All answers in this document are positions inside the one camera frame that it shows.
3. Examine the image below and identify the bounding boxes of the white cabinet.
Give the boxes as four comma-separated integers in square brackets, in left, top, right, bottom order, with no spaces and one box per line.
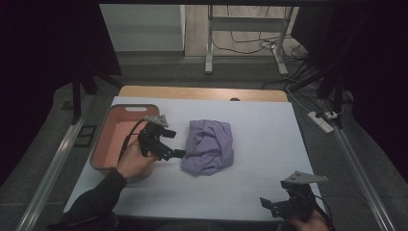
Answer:
[99,3,187,53]

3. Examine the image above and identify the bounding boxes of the purple cloth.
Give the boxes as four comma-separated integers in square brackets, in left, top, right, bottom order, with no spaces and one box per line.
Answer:
[180,118,235,177]

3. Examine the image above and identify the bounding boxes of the black floor cables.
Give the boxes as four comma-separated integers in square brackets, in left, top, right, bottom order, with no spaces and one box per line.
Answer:
[211,4,321,90]

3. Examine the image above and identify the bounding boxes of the black floor frame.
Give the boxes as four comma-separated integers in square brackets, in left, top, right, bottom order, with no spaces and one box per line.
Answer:
[73,124,97,148]

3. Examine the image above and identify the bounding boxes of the aluminium rail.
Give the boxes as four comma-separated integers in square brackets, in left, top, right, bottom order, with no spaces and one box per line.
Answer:
[320,99,398,231]
[14,94,94,231]

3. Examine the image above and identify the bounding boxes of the white table sheet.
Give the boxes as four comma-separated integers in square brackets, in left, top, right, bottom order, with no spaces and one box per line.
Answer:
[64,95,325,223]

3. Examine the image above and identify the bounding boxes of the person's left hand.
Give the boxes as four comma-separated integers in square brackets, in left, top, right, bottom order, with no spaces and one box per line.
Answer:
[115,139,160,180]

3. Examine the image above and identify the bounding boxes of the pink plastic basket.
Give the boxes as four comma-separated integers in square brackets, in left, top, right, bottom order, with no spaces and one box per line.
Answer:
[89,103,161,181]

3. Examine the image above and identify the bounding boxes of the right hand-held gripper cable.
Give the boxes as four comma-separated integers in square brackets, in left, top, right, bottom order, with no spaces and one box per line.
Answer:
[315,194,337,231]

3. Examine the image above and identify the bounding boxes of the white power strip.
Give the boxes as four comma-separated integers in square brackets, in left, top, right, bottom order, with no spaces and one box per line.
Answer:
[307,111,335,135]

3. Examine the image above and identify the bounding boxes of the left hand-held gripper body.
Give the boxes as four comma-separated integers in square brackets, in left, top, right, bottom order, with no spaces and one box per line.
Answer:
[138,115,171,162]

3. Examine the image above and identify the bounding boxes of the black curtain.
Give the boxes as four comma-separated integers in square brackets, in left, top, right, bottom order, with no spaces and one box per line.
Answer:
[0,0,122,187]
[290,0,408,182]

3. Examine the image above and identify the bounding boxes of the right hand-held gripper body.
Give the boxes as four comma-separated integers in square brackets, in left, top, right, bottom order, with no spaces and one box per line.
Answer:
[270,170,329,223]

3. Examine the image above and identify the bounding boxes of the hand-held gripper cable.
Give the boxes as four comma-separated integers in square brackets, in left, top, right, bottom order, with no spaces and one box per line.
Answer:
[117,117,147,162]
[315,194,337,231]

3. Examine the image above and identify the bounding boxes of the wooden table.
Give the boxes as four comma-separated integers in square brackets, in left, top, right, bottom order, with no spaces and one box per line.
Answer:
[118,85,289,103]

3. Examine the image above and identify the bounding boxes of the white cable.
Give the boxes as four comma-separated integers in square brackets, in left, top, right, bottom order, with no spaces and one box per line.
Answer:
[286,87,312,114]

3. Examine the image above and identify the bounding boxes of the person's right hand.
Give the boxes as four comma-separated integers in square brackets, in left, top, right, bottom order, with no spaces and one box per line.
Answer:
[288,210,331,231]

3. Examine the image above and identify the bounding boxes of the black stand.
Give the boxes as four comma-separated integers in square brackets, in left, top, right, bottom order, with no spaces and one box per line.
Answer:
[70,62,123,126]
[288,62,345,130]

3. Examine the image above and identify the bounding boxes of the left hand-held gripper cable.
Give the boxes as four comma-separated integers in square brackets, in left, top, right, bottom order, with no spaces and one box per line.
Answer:
[117,117,147,162]

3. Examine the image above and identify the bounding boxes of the grey metal desk frame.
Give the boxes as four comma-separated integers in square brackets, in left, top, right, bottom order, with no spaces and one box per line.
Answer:
[204,4,294,77]

